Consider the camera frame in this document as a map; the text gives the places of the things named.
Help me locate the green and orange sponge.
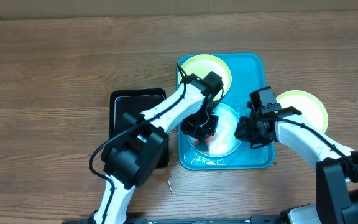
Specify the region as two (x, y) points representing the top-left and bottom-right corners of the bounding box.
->
(205, 133), (218, 155)

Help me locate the light blue plate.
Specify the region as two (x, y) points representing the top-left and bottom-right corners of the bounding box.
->
(188, 103), (241, 157)

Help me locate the yellow plate tray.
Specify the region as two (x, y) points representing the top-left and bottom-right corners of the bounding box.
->
(276, 90), (328, 133)
(181, 54), (232, 101)

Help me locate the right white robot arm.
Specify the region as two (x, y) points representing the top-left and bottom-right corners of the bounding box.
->
(234, 106), (358, 223)

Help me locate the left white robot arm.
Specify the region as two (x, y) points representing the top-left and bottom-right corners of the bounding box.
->
(88, 72), (223, 223)

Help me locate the teal plastic serving tray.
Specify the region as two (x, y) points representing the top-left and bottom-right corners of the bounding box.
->
(178, 53), (275, 170)

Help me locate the black water tray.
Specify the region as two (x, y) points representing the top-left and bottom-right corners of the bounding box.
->
(109, 88), (166, 153)

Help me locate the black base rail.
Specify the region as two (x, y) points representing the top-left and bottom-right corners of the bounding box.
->
(61, 215), (291, 224)

